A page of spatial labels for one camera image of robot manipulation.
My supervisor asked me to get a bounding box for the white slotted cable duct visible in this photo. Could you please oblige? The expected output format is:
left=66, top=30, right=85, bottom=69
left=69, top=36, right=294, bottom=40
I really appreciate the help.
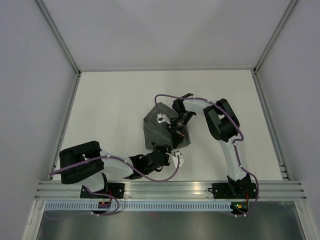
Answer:
left=44, top=200, right=232, bottom=212

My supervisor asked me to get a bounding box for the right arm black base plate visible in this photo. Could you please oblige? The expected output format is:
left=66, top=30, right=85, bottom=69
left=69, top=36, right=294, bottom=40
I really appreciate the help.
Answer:
left=207, top=183, right=258, bottom=200

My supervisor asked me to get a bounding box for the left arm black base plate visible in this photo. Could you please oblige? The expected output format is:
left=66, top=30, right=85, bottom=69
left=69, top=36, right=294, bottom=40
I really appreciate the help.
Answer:
left=80, top=183, right=125, bottom=199

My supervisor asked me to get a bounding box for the aluminium frame post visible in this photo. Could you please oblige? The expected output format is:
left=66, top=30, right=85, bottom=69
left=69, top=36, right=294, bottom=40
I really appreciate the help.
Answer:
left=251, top=0, right=300, bottom=75
left=34, top=0, right=81, bottom=76

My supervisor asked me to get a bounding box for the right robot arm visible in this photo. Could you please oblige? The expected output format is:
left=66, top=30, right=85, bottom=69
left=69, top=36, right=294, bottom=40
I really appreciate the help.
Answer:
left=166, top=93, right=259, bottom=199

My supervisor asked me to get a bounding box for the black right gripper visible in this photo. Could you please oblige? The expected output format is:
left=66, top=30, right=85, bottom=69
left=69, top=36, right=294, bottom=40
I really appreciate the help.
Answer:
left=166, top=110, right=195, bottom=148

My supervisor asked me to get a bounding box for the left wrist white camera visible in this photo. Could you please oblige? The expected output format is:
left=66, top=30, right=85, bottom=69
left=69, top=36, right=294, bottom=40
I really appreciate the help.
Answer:
left=169, top=151, right=185, bottom=168

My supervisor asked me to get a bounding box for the aluminium front rail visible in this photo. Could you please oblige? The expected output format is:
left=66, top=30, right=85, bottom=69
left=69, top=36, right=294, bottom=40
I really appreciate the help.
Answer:
left=33, top=180, right=307, bottom=202

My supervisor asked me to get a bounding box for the wrist white camera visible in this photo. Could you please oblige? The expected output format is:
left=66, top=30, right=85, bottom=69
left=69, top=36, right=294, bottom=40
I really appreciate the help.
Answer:
left=156, top=113, right=171, bottom=125
left=169, top=151, right=185, bottom=168

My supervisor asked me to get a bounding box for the left aluminium frame post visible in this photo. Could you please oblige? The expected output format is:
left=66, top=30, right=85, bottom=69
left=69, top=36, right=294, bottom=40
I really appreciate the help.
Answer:
left=34, top=0, right=81, bottom=76

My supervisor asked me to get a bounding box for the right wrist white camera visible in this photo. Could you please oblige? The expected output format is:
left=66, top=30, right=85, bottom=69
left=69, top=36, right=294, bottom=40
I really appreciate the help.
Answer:
left=156, top=113, right=171, bottom=125

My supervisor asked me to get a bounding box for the right aluminium frame post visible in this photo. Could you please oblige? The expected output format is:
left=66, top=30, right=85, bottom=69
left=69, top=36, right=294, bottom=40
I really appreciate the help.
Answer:
left=251, top=0, right=300, bottom=75

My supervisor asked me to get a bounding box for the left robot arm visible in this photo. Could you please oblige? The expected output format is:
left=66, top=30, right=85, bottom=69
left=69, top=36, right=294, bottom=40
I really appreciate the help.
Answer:
left=59, top=141, right=172, bottom=198

